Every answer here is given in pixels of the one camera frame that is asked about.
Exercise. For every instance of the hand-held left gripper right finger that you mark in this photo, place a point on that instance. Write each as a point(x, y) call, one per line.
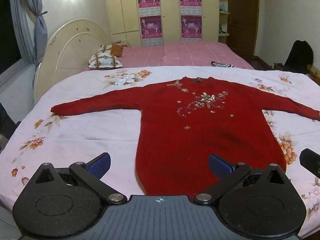
point(220, 166)

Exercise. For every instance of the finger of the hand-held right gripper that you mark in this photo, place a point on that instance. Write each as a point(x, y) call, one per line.
point(311, 161)

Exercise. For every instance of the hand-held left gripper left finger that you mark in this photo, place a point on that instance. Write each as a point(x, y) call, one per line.
point(98, 166)

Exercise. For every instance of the red sequined sweater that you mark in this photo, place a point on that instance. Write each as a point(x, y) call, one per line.
point(180, 140)

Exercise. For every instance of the white floral blanket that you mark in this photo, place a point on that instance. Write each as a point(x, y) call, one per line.
point(82, 132)

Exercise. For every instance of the dark object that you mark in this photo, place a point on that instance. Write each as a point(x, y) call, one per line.
point(7, 122)

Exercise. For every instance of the black white striped cloth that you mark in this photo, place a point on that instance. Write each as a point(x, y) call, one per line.
point(222, 64)

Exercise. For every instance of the white patterned pillow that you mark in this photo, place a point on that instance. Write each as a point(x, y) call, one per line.
point(105, 49)
point(105, 61)

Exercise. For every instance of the black bag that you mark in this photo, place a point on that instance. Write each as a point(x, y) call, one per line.
point(300, 56)

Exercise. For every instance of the cream round headboard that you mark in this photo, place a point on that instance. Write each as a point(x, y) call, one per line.
point(67, 55)

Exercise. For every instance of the orange striped pillow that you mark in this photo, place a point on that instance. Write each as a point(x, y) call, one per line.
point(117, 50)

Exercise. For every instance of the pink checked bedsheet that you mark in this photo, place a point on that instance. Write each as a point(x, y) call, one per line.
point(185, 53)

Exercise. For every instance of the cream corner shelf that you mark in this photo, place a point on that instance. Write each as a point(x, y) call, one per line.
point(223, 22)

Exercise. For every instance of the grey tied curtain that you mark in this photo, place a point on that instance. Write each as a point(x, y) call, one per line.
point(37, 30)

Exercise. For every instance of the brown wooden door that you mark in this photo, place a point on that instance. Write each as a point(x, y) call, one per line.
point(243, 17)

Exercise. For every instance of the dark window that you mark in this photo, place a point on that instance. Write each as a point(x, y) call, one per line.
point(7, 40)

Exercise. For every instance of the cream wardrobe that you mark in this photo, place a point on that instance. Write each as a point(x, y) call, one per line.
point(170, 10)

